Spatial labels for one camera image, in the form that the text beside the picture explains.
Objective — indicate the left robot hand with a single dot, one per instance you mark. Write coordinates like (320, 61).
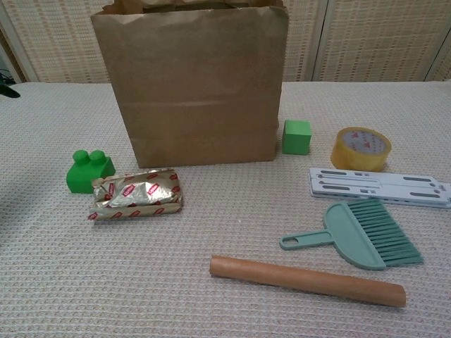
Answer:
(8, 91)

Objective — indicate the green toy brick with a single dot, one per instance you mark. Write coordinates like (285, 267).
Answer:
(82, 177)

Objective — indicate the gold red snack packet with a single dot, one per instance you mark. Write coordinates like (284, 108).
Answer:
(141, 195)

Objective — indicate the brown paper bag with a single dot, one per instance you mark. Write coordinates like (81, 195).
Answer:
(194, 88)

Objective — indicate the small green hand brush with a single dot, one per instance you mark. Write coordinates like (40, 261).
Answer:
(345, 236)

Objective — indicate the beige waffle tablecloth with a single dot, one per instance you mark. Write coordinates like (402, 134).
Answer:
(239, 218)

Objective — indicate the green cube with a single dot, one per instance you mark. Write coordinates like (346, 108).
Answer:
(294, 141)

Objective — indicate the wooden rolling pin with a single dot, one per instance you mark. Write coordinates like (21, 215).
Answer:
(303, 280)

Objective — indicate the yellow packing tape roll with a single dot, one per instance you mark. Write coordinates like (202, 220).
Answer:
(356, 158)

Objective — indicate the woven folding screen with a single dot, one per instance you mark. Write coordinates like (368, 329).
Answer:
(370, 35)

